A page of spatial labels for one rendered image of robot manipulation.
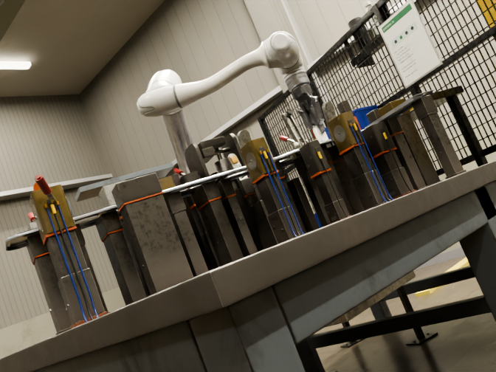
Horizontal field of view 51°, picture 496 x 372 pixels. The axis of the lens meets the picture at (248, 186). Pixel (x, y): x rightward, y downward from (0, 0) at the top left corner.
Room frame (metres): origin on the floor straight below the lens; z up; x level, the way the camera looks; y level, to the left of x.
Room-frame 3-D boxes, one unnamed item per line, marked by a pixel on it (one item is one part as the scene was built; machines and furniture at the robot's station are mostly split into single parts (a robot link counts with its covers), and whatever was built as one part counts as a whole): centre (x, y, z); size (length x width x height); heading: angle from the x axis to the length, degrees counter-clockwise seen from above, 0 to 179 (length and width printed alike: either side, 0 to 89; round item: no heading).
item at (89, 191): (1.97, 0.43, 1.16); 0.37 x 0.14 x 0.02; 118
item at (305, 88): (2.01, -0.34, 1.21); 0.08 x 0.07 x 0.09; 28
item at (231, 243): (1.75, 0.14, 0.84); 0.12 x 0.05 x 0.29; 28
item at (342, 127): (1.79, -0.39, 0.87); 0.12 x 0.07 x 0.35; 28
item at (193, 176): (1.96, 0.21, 0.89); 0.12 x 0.07 x 0.38; 28
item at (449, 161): (1.75, -0.65, 0.84); 0.05 x 0.05 x 0.29; 28
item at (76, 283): (1.33, 0.50, 0.88); 0.14 x 0.09 x 0.36; 28
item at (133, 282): (1.59, 0.44, 0.84); 0.12 x 0.05 x 0.29; 28
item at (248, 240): (1.80, 0.08, 0.84); 0.07 x 0.04 x 0.29; 28
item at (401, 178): (1.86, -0.50, 0.84); 0.12 x 0.07 x 0.28; 28
